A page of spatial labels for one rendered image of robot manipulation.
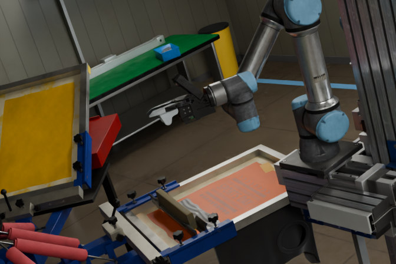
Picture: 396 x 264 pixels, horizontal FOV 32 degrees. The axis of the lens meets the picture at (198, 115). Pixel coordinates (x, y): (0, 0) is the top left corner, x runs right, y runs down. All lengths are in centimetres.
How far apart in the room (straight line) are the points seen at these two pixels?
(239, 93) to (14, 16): 505
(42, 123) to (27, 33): 352
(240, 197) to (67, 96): 116
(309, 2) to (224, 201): 120
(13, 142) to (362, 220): 201
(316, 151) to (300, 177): 15
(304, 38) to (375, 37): 26
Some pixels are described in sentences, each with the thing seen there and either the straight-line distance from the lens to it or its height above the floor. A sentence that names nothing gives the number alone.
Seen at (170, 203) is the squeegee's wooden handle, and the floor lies 105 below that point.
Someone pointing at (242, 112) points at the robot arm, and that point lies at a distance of 224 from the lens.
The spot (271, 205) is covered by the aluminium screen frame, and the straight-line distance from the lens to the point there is 290.
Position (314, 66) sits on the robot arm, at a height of 164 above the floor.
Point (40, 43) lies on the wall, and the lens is 720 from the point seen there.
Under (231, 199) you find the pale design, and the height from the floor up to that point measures 95.
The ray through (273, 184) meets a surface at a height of 95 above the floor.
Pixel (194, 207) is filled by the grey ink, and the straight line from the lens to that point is 313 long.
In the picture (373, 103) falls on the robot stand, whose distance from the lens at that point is 249.
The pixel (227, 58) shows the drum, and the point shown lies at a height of 24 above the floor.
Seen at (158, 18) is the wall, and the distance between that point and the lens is 794.
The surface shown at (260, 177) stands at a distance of 323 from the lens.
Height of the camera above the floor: 233
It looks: 19 degrees down
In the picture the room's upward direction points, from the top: 17 degrees counter-clockwise
